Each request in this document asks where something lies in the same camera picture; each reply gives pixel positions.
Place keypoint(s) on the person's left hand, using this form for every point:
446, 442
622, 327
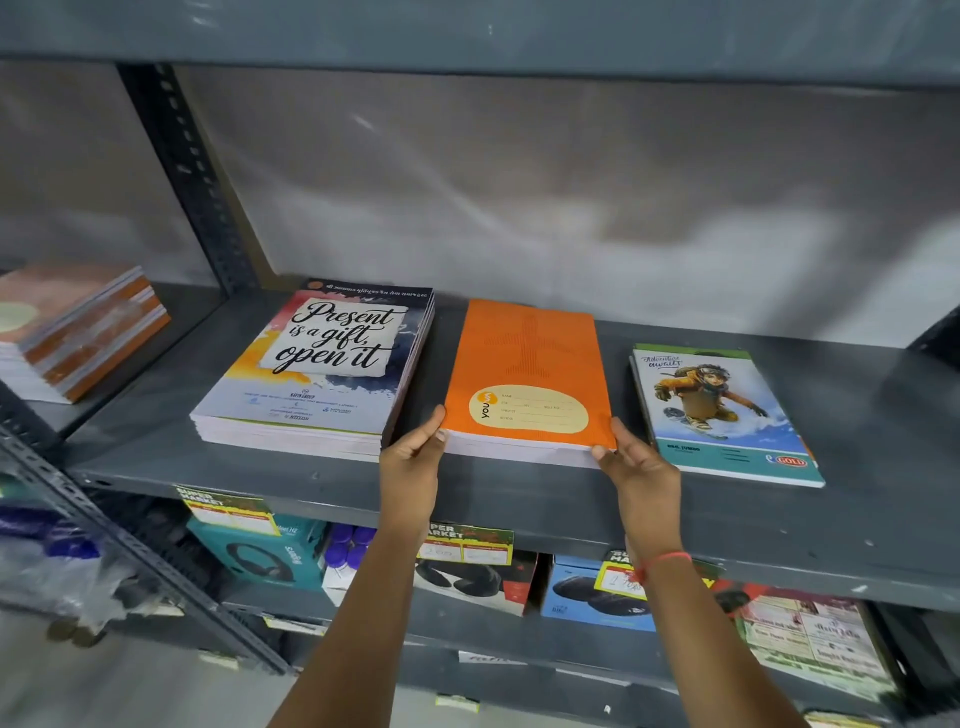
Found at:
405, 480

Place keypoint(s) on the person's right hand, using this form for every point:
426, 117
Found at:
645, 495

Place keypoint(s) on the person's left thumb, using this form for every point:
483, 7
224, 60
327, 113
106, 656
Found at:
431, 424

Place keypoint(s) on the person's right thumb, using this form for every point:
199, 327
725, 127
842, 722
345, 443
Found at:
624, 436

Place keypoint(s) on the stack of orange notebooks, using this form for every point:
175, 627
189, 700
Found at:
529, 375

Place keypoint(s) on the person's right forearm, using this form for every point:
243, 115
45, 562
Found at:
705, 645

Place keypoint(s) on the person's left forearm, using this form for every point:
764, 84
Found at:
360, 630

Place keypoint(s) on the stack of snowboarder cover notebooks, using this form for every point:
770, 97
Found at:
720, 412

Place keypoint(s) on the grey metal shelf rack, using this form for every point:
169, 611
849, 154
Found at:
525, 499

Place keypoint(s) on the stack of watercolour cover notebooks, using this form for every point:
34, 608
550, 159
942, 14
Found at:
322, 360

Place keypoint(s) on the green and yellow price label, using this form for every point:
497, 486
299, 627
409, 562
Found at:
465, 546
229, 510

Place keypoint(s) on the white box with purple bottles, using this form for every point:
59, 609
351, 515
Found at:
346, 562

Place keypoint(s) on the black and red headphone box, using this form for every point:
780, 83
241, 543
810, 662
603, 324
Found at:
472, 585

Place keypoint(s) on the blue earbuds box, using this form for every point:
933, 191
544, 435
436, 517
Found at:
585, 604

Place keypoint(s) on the red product box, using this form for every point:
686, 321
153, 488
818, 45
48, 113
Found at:
739, 598

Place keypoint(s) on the teal headphone box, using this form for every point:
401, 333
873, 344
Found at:
262, 555

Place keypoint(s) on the plastic wrapped printed booklet pack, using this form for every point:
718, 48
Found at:
817, 637

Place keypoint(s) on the stack of pink cover notebooks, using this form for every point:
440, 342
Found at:
75, 322

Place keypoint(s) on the clear plastic bag of goods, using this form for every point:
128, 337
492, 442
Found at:
60, 555

